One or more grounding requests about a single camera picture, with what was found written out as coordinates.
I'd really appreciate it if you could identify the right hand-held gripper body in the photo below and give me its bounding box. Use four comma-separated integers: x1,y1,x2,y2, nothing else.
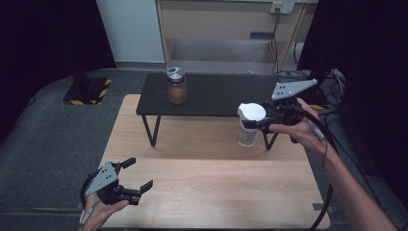
261,78,319,144

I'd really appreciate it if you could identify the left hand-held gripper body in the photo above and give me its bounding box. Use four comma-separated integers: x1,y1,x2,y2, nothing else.
84,161,142,207

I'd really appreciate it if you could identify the glass jar with white lid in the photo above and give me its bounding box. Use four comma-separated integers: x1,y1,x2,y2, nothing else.
236,102,268,148

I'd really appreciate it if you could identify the black metal shelf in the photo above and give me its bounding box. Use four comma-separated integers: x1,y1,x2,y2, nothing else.
135,72,285,151

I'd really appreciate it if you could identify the glass jar with silver lid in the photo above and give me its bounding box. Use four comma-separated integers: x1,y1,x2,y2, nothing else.
166,66,188,105

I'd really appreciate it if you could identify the person's left hand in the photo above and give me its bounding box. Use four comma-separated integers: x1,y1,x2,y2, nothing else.
77,192,130,231

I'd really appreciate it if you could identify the person's right hand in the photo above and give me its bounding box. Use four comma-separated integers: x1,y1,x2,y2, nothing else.
268,97,335,159

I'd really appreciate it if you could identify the black stand base striped tape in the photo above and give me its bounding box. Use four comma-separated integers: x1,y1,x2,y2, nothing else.
62,57,113,106
301,66,335,111

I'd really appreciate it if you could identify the dark grey bar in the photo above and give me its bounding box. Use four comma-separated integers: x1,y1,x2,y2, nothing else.
249,31,275,40

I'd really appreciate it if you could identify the dark curtain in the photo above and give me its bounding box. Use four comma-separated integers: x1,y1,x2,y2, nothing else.
0,0,116,143
296,0,408,201

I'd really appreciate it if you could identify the light wooden desk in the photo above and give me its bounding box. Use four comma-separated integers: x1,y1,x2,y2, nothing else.
156,0,320,73

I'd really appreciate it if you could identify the grey tape strip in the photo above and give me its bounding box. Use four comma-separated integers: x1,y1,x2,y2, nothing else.
312,202,337,214

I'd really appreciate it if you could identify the white cabinet panel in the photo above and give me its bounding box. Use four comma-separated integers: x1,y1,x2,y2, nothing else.
95,0,166,64

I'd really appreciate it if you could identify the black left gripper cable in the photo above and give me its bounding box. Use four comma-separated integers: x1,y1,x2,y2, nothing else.
79,169,101,208

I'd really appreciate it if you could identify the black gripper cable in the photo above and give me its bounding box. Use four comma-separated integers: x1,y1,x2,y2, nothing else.
297,105,337,231
79,169,101,208

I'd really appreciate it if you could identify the grey cable plug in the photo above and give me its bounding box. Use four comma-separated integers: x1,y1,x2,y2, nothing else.
80,206,96,225
310,122,326,142

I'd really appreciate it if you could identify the black floor cable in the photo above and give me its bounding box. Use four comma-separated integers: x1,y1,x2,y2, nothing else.
317,110,342,129

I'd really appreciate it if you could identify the bundle of cables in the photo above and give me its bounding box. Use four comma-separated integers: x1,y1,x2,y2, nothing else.
325,68,348,104

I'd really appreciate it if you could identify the black outlet cable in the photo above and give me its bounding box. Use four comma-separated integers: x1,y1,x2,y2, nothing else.
270,9,282,75

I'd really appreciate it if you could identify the white wall outlet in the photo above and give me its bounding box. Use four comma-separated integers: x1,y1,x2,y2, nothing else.
269,1,295,15

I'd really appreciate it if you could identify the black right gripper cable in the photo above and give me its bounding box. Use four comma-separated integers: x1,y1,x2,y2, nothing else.
297,105,337,231

